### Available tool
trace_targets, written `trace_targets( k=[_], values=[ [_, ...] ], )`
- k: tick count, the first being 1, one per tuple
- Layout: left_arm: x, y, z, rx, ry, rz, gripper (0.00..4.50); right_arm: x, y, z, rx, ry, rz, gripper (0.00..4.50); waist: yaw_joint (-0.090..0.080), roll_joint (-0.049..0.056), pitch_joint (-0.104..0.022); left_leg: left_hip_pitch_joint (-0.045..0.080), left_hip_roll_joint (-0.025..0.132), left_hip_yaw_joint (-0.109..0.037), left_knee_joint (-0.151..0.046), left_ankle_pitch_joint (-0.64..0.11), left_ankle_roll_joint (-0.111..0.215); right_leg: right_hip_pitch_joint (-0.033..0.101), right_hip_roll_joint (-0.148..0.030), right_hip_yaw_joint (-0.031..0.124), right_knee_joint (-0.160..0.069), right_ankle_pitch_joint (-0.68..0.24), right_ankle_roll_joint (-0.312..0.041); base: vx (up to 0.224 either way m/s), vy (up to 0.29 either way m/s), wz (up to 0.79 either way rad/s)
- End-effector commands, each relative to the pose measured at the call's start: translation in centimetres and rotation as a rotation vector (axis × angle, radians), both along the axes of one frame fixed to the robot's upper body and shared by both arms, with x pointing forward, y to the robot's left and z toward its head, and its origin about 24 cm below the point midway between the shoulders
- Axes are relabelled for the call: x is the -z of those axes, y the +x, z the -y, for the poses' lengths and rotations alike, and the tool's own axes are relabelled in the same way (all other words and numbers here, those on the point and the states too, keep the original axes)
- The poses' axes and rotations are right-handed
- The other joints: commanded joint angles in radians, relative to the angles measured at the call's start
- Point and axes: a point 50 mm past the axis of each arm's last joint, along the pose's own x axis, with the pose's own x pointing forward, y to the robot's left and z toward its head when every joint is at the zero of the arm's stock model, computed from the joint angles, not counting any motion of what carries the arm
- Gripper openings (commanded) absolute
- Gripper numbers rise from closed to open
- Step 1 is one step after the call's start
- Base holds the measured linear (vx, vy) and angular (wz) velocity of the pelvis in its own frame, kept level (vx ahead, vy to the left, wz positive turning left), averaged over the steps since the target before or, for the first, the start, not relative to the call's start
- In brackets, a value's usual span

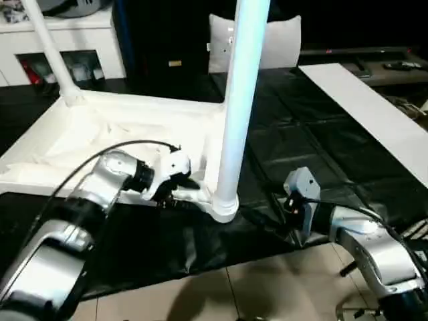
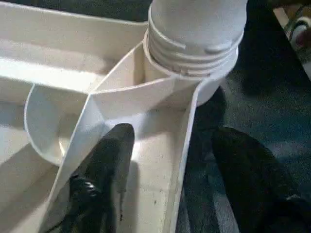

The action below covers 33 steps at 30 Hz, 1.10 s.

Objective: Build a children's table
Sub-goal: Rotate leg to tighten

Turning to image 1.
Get white plastic table top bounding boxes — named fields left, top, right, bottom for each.
left=0, top=88, right=240, bottom=224

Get black table mat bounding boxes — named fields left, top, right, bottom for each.
left=0, top=63, right=428, bottom=302

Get grey low tv bench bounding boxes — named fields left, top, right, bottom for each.
left=344, top=55, right=428, bottom=90

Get grey pillow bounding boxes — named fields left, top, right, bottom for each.
left=206, top=13, right=302, bottom=74

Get black flat tv screen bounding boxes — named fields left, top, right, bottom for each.
left=299, top=45, right=428, bottom=57

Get white glass-door cabinet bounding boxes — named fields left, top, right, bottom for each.
left=0, top=13, right=126, bottom=88

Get black remote control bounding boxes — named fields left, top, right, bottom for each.
left=383, top=62, right=422, bottom=70

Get grey pot on cabinet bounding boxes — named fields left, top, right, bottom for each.
left=41, top=0, right=113, bottom=17

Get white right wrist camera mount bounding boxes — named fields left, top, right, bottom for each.
left=283, top=166, right=322, bottom=233

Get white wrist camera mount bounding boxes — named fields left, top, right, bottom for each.
left=140, top=150, right=192, bottom=201
left=283, top=166, right=322, bottom=233

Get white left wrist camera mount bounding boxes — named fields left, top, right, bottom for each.
left=140, top=150, right=192, bottom=201

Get tangled white cables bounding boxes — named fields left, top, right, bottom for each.
left=396, top=96, right=428, bottom=120

